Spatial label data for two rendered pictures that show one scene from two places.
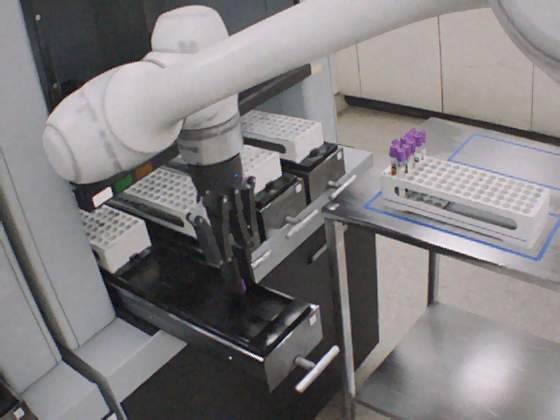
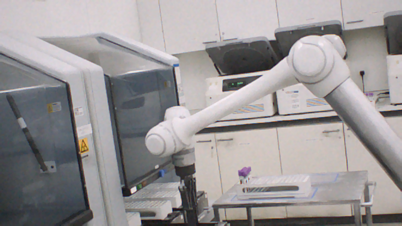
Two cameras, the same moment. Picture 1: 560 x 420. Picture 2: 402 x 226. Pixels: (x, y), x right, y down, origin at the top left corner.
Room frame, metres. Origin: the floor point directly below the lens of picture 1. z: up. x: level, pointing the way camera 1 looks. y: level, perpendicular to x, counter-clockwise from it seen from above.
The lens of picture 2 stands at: (-1.03, 0.70, 1.41)
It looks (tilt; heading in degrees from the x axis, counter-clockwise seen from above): 6 degrees down; 338
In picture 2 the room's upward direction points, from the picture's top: 8 degrees counter-clockwise
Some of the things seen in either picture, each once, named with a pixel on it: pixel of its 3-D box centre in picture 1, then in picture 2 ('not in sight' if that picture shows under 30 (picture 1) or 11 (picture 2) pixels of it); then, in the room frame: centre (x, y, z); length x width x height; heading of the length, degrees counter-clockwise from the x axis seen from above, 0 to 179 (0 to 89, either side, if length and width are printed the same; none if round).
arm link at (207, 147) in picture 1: (209, 135); (183, 156); (0.77, 0.08, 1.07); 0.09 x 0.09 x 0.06
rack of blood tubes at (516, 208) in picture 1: (465, 196); (273, 187); (0.86, -0.32, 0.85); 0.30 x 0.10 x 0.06; 46
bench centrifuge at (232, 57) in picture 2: not in sight; (244, 77); (2.95, -1.31, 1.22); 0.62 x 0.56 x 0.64; 136
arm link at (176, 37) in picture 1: (188, 66); (177, 128); (0.76, 0.09, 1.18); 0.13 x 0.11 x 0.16; 140
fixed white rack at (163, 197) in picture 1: (160, 198); (134, 211); (1.05, 0.23, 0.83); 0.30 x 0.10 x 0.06; 48
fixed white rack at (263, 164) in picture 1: (211, 163); (150, 201); (1.16, 0.13, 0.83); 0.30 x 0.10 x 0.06; 48
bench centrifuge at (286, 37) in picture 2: not in sight; (313, 66); (2.56, -1.75, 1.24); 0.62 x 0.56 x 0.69; 139
